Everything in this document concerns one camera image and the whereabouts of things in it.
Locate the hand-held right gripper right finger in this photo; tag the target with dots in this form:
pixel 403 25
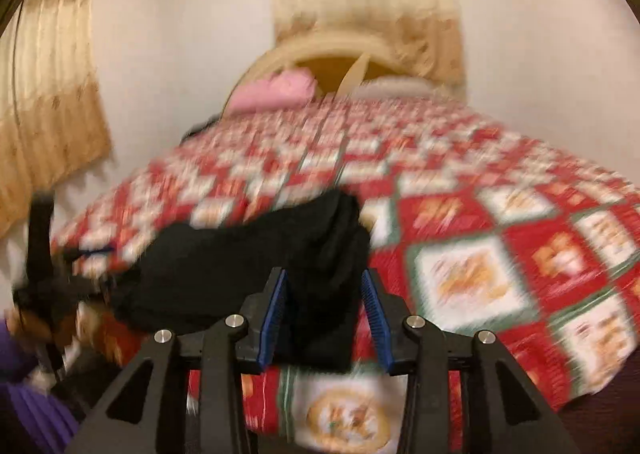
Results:
pixel 377 321

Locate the person's purple clothing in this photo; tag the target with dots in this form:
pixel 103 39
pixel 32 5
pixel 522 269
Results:
pixel 30 409

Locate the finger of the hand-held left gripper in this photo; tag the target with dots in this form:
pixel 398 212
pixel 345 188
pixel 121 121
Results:
pixel 92 254

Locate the dark brown chair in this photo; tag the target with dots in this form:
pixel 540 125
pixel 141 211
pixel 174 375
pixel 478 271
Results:
pixel 605 426

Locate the pink pillow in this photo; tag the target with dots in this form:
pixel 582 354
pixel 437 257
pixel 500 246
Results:
pixel 270 91

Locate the beige patterned side curtain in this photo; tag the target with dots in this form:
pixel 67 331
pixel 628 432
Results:
pixel 50 84

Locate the red printed bear blanket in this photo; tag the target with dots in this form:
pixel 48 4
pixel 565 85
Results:
pixel 475 174

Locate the small dark object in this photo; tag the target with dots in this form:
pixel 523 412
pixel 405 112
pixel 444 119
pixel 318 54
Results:
pixel 199 129

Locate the striped pillow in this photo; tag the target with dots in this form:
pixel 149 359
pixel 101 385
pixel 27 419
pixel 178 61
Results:
pixel 395 86

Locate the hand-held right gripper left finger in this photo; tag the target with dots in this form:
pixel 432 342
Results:
pixel 272 321

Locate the black pants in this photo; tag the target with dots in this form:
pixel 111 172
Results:
pixel 250 274

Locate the cream wooden headboard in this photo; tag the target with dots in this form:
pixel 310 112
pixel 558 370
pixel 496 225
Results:
pixel 327 69

